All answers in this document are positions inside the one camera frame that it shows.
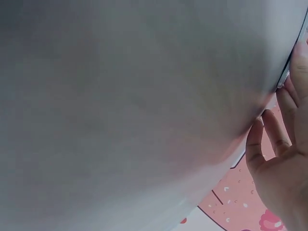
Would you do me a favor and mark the person's right hand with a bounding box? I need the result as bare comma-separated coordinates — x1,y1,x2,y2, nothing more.
245,39,308,231

